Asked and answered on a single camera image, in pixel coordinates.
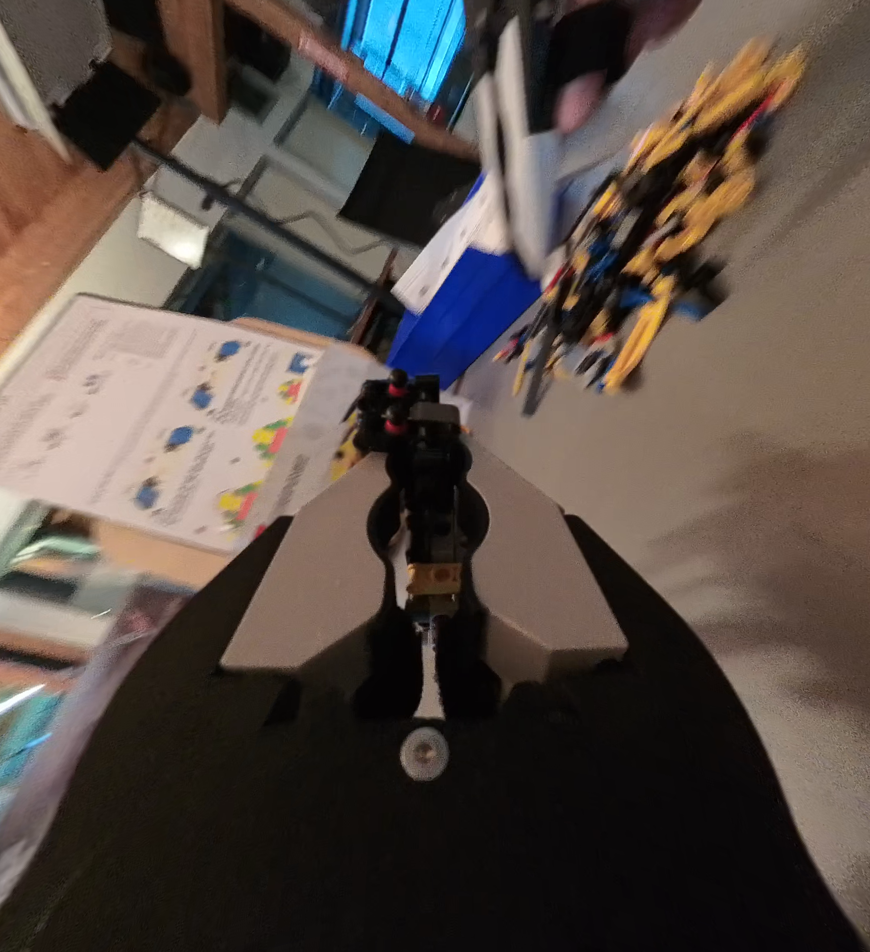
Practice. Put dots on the grey desk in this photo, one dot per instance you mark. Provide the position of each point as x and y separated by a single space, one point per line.
777 595

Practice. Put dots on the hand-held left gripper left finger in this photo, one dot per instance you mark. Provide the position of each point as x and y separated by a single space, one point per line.
308 587

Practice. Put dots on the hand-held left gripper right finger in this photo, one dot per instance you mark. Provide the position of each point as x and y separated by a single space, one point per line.
546 587

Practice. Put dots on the pile of mixed toy bricks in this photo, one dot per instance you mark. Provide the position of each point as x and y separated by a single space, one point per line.
650 245

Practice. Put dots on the blue plastic bin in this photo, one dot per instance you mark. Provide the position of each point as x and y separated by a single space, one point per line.
449 320

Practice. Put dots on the white paper sheets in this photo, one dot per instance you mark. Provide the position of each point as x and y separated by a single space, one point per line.
442 245

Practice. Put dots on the toy brick chassis assembly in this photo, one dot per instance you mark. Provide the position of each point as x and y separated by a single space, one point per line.
427 446

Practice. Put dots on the black board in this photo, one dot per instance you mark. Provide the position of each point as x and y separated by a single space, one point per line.
405 190

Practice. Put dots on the grey instruction booklet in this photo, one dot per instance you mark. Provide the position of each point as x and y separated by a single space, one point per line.
316 431

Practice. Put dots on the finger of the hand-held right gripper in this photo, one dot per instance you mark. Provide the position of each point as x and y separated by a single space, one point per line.
535 186
487 149

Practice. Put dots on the white light panel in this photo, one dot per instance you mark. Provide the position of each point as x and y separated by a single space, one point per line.
173 229

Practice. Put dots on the printed instruction sheet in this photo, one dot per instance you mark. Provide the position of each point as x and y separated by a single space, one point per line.
107 416

